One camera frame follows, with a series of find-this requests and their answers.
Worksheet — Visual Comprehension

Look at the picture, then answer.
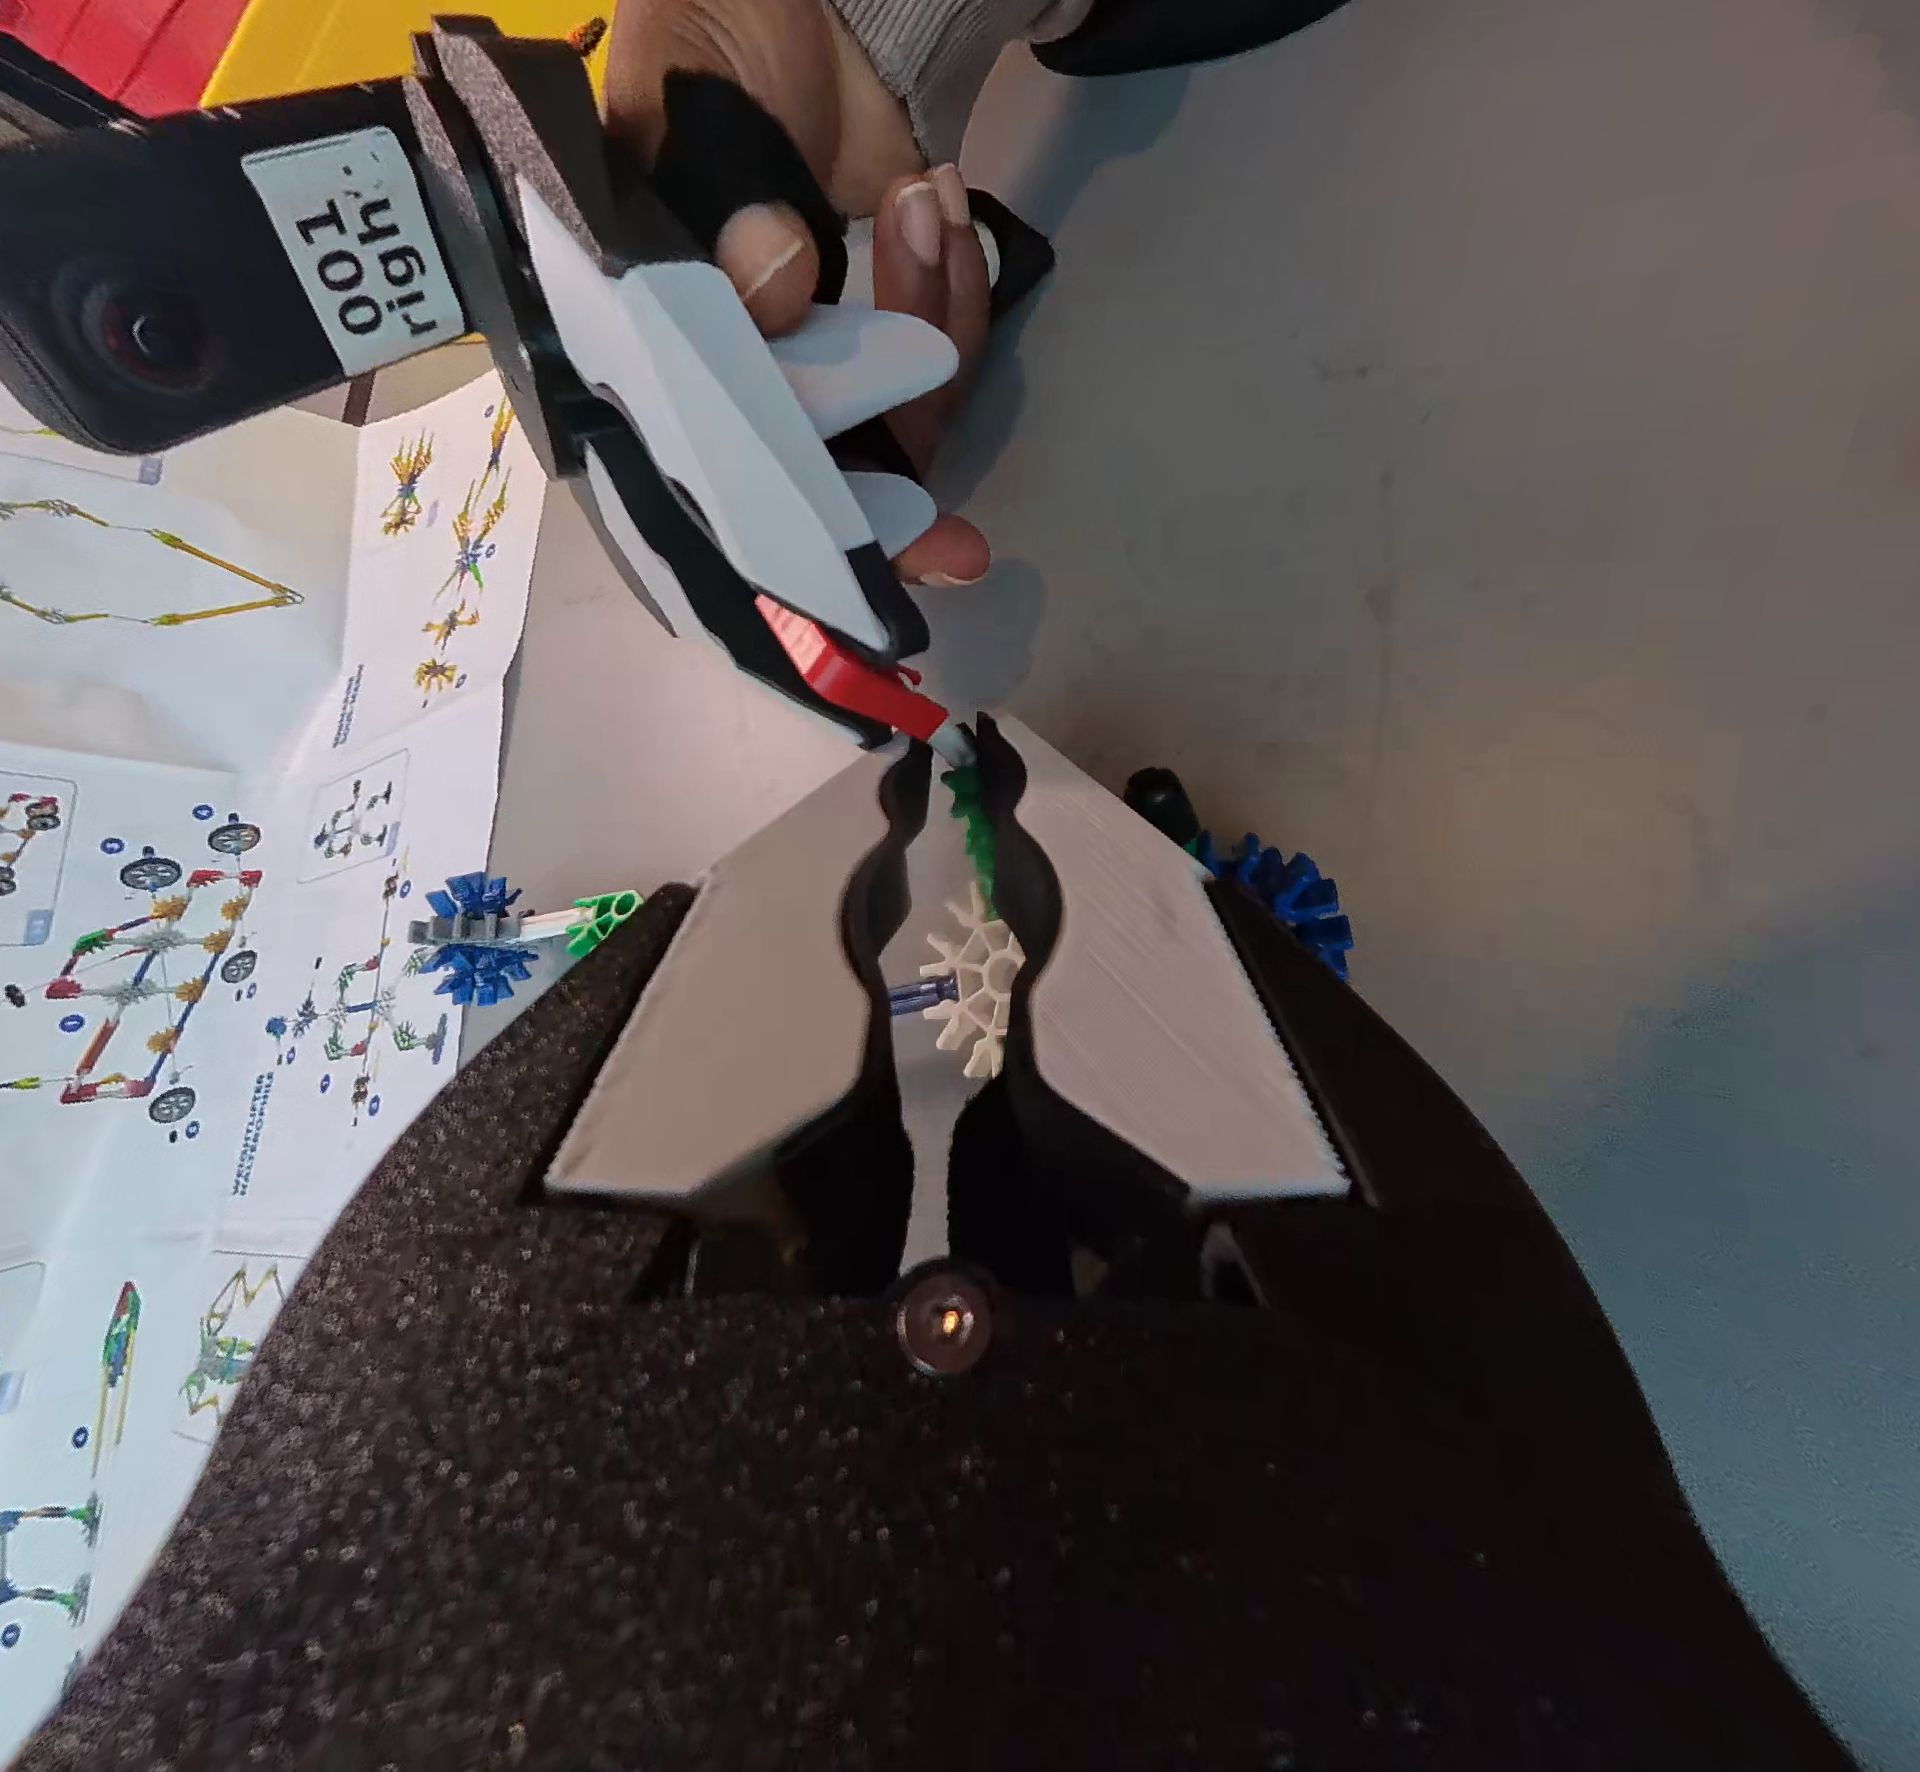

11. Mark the colourful rod connector toy model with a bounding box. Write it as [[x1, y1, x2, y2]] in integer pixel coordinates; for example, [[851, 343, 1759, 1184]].
[[408, 723, 1358, 1078]]

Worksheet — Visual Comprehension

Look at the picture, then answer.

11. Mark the red toy connector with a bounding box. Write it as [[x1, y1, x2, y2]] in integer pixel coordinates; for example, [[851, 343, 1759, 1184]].
[[756, 594, 955, 748]]

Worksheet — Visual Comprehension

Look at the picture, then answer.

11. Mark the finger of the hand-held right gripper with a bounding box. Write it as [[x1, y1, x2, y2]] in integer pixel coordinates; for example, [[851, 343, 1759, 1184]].
[[565, 452, 918, 735], [510, 171, 932, 665]]

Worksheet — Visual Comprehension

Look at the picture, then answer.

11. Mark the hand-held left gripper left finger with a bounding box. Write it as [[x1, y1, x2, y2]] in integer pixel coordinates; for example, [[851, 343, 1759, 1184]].
[[540, 738, 927, 1295]]

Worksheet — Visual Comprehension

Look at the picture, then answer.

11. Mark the person's right hand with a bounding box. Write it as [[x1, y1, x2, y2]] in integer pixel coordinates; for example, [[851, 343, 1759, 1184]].
[[595, 0, 1009, 596]]

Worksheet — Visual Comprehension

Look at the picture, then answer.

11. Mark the white building instruction sheet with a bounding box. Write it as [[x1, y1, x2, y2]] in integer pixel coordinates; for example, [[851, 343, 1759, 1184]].
[[0, 378, 558, 1730]]

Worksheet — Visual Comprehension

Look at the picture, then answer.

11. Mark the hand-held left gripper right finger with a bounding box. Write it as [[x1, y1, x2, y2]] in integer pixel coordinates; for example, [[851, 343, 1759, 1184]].
[[955, 715, 1353, 1295]]

